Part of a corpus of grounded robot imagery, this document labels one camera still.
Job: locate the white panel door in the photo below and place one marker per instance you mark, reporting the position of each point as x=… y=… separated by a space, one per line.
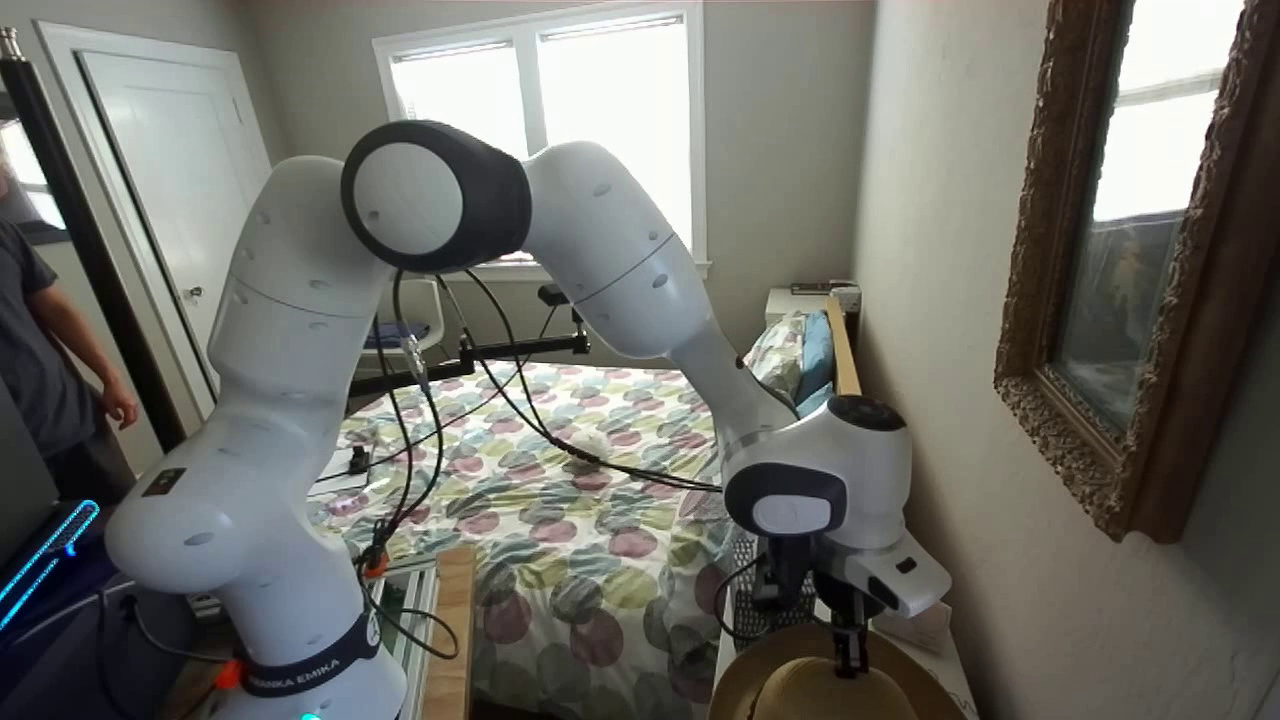
x=174 y=173

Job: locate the ornate gold picture frame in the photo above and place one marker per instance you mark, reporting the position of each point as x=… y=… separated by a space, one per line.
x=1174 y=440

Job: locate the person hand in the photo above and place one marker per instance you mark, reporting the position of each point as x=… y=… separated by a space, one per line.
x=120 y=405

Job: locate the bare person forearm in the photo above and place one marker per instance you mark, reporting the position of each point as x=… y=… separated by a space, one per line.
x=74 y=333

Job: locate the white chair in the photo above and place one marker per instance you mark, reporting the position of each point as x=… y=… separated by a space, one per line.
x=425 y=323

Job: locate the white framed window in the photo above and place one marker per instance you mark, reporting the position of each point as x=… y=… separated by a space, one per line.
x=614 y=120

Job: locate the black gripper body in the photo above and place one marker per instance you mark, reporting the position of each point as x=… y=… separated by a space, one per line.
x=849 y=599

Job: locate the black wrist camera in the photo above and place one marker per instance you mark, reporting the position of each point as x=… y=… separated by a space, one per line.
x=787 y=572

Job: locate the black boom bar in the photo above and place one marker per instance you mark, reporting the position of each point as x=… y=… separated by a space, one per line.
x=533 y=349

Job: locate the light wooden table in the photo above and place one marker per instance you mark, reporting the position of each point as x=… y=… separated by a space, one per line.
x=452 y=640

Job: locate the grey flat device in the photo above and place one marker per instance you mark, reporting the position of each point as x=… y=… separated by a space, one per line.
x=405 y=625

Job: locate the light wooden headboard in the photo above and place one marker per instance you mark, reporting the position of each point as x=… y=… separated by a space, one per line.
x=841 y=344

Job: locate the small blue pillow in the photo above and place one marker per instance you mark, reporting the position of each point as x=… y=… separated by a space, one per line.
x=819 y=358

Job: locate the person in grey shirt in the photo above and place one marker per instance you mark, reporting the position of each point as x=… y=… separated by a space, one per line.
x=26 y=363

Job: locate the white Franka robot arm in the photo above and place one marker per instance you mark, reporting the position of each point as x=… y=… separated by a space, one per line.
x=307 y=304

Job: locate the floral pillow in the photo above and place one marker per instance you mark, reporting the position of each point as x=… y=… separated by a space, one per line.
x=773 y=358

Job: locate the white nightstand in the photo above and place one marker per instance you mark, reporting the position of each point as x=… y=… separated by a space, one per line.
x=955 y=667

